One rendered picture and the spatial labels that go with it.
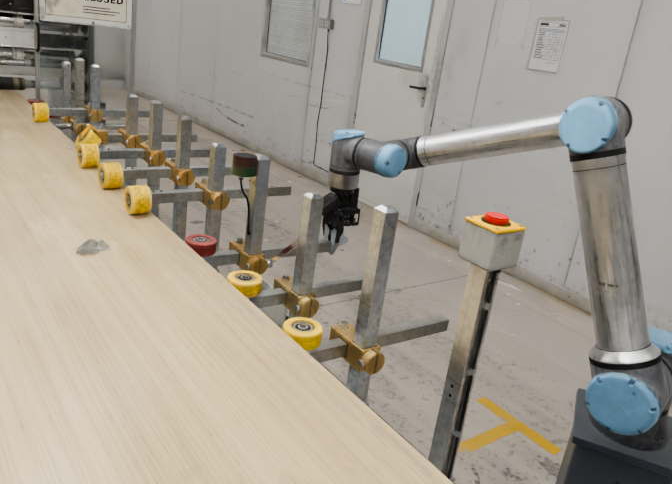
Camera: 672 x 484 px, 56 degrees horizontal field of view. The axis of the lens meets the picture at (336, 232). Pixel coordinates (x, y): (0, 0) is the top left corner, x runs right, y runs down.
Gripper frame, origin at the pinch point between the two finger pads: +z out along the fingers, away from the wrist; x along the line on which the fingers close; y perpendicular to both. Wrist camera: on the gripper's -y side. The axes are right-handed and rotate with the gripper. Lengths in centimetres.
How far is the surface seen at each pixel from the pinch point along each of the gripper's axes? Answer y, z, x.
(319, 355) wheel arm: -38, -2, -52
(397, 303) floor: 123, 85, 94
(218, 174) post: -28.6, -20.2, 19.0
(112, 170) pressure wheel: -51, -15, 47
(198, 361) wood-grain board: -65, -9, -54
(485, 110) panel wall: 231, -15, 151
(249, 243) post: -30.3, -8.1, -5.2
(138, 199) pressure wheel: -51, -14, 21
